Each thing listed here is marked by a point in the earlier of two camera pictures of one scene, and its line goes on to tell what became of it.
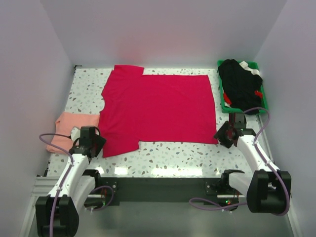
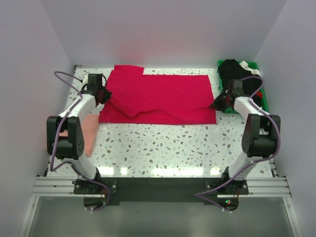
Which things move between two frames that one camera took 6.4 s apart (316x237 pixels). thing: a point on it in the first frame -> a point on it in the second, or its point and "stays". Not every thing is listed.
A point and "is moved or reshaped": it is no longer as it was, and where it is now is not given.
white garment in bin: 245,65 stays
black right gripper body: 222,135 -> 219,102
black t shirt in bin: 240,85 stays
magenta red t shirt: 166,108 is moved or reshaped
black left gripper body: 98,142 -> 106,95
